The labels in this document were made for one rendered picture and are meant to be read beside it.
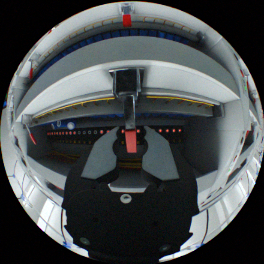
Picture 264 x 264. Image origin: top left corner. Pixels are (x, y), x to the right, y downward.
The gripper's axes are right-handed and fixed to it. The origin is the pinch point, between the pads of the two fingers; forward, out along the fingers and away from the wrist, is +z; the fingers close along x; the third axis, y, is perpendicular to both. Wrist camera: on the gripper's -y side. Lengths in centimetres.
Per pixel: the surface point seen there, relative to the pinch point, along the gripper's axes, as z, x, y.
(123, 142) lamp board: 8.8, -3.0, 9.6
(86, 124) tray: 11.4, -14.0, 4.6
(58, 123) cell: 2.7, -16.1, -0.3
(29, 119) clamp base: -1.1, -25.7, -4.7
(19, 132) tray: -3.1, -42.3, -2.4
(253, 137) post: -2, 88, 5
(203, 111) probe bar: 2.0, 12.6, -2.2
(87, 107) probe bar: 2.2, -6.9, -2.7
